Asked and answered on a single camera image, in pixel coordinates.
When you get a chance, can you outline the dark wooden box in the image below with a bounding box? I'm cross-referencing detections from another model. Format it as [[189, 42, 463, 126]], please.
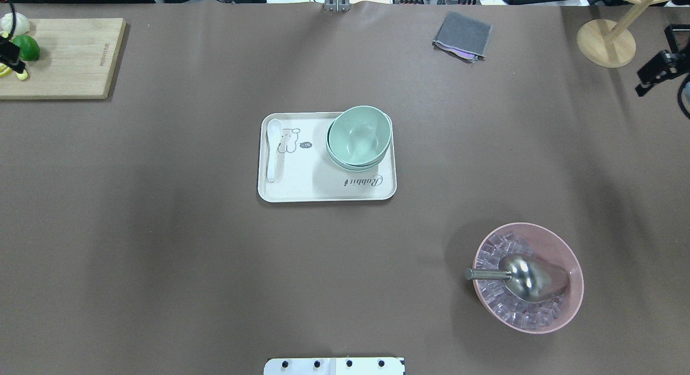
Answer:
[[665, 24, 689, 72]]

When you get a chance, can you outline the lemon slice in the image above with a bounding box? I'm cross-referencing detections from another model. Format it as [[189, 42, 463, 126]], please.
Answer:
[[0, 63, 13, 78]]

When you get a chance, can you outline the grey purple folded cloth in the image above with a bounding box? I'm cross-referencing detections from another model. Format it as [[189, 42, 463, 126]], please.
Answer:
[[432, 12, 493, 63]]

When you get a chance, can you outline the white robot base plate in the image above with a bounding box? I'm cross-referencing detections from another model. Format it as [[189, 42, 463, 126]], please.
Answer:
[[263, 356, 406, 374]]

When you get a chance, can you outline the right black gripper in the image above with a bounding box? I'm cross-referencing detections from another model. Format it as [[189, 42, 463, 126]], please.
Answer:
[[635, 47, 689, 97]]

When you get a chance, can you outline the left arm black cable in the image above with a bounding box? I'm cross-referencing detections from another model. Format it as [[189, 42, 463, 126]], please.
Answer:
[[3, 0, 18, 41]]

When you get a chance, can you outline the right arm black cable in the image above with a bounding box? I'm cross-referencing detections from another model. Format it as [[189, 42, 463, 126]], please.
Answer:
[[677, 73, 690, 120]]

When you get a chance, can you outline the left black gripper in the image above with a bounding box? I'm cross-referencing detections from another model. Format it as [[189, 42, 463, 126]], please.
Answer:
[[1, 37, 25, 74]]

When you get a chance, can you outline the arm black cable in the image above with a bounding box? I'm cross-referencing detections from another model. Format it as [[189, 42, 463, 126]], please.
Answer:
[[3, 0, 18, 41], [677, 73, 690, 120]]

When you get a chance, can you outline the wooden cutting board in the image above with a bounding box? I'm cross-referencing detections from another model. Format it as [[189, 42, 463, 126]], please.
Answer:
[[1, 17, 126, 100]]

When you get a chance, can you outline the green bowl on tray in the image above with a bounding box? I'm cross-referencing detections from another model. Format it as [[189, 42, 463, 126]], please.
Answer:
[[326, 144, 390, 172]]

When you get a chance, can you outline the cream rabbit tray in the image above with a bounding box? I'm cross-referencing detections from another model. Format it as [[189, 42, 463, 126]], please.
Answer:
[[257, 112, 397, 203]]

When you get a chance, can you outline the wooden mug tree stand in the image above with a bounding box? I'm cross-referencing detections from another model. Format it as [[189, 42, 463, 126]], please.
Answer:
[[576, 0, 688, 68]]

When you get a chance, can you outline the yellow plastic knife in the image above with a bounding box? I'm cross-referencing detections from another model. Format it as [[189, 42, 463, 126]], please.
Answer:
[[2, 31, 28, 80]]

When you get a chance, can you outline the metal ice scoop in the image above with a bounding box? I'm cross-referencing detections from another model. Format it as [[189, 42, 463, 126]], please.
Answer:
[[464, 254, 570, 303]]

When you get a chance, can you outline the white ceramic spoon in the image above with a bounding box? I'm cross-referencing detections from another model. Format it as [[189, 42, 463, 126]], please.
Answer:
[[266, 118, 282, 183]]

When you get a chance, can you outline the pink bowl with ice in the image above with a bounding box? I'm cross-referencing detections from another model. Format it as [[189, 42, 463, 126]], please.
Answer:
[[471, 223, 584, 334]]

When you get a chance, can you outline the green lime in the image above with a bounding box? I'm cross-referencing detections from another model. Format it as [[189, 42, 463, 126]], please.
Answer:
[[11, 34, 41, 61]]

